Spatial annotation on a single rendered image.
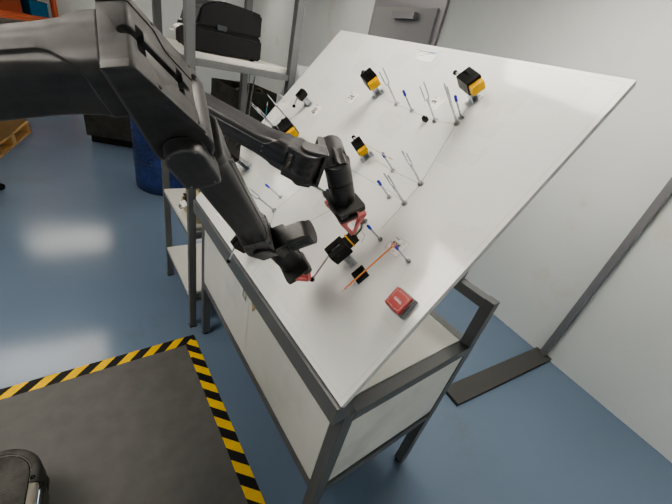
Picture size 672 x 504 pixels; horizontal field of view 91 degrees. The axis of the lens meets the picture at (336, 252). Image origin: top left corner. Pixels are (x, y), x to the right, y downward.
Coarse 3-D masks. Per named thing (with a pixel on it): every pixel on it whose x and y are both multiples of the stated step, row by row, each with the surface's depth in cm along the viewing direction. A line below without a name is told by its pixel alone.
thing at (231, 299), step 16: (208, 240) 158; (208, 256) 162; (208, 272) 166; (224, 272) 145; (208, 288) 171; (224, 288) 149; (240, 288) 132; (224, 304) 152; (240, 304) 134; (240, 320) 138; (240, 336) 141
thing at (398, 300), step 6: (396, 288) 80; (390, 294) 80; (396, 294) 79; (402, 294) 79; (390, 300) 80; (396, 300) 79; (402, 300) 78; (408, 300) 77; (390, 306) 79; (396, 306) 78; (402, 306) 77; (396, 312) 78
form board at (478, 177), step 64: (320, 64) 147; (384, 64) 124; (448, 64) 108; (512, 64) 95; (320, 128) 128; (384, 128) 110; (448, 128) 97; (512, 128) 86; (576, 128) 78; (256, 192) 131; (320, 192) 113; (384, 192) 99; (448, 192) 88; (512, 192) 79; (320, 256) 101; (384, 256) 90; (448, 256) 81; (320, 320) 91; (384, 320) 82
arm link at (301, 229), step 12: (276, 228) 73; (288, 228) 72; (300, 228) 72; (312, 228) 76; (276, 240) 73; (288, 240) 72; (300, 240) 73; (312, 240) 73; (264, 252) 68; (276, 252) 73
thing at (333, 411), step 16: (208, 224) 139; (224, 240) 129; (224, 256) 129; (240, 272) 117; (256, 288) 109; (256, 304) 109; (272, 320) 101; (288, 336) 94; (288, 352) 95; (304, 368) 88; (320, 384) 83; (320, 400) 84; (352, 400) 81; (336, 416) 80
